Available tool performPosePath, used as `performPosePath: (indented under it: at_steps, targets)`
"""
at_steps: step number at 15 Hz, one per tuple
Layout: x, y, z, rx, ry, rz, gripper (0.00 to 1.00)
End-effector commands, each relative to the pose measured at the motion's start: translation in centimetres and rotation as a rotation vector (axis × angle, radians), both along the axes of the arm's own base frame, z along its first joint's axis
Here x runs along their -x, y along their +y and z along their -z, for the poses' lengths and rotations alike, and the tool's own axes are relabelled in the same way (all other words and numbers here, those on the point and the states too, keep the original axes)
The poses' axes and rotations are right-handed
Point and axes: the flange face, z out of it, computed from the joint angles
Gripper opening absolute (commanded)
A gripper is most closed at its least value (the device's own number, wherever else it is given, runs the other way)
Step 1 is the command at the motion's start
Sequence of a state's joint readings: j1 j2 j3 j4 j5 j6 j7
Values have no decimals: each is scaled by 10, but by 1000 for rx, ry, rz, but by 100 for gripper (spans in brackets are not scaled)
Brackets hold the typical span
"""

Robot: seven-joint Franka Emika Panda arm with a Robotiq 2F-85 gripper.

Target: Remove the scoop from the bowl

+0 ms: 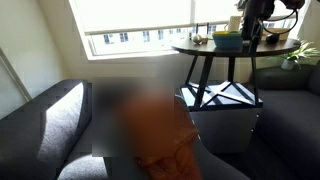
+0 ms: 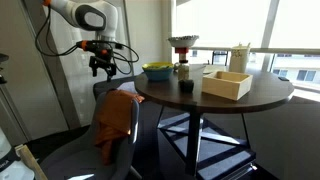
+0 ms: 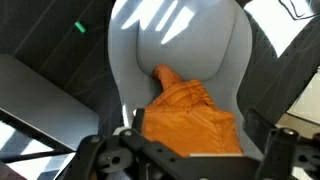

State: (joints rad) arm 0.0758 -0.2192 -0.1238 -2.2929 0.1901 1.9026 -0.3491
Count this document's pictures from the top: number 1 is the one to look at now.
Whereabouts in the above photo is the grey chair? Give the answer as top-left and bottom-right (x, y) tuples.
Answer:
(112, 94), (249, 180)

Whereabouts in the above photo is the dark grey sofa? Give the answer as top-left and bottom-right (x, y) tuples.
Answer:
(0, 79), (108, 180)
(256, 62), (320, 180)

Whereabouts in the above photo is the white storage cube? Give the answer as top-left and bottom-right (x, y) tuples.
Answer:
(180, 81), (263, 153)

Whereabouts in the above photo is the round dark wooden table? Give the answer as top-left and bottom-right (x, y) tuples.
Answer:
(172, 39), (301, 112)

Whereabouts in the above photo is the orange jacket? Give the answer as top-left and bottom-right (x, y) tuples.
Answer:
(138, 96), (202, 180)

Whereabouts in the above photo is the dark grey sofa left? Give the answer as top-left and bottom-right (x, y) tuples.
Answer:
(0, 79), (108, 180)

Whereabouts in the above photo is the dark grey sofa right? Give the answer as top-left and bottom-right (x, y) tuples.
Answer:
(256, 62), (320, 180)

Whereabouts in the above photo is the green potted plant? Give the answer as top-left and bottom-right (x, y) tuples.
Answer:
(281, 40), (320, 70)

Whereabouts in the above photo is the blue and yellow bowl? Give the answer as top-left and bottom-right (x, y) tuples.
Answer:
(212, 31), (242, 48)

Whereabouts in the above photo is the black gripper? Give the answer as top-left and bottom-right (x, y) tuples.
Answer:
(242, 16), (262, 55)

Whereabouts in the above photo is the small round metallic ball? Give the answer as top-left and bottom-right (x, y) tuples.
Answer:
(192, 35), (202, 44)

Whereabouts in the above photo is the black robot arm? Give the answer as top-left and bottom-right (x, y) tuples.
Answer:
(237, 0), (275, 56)

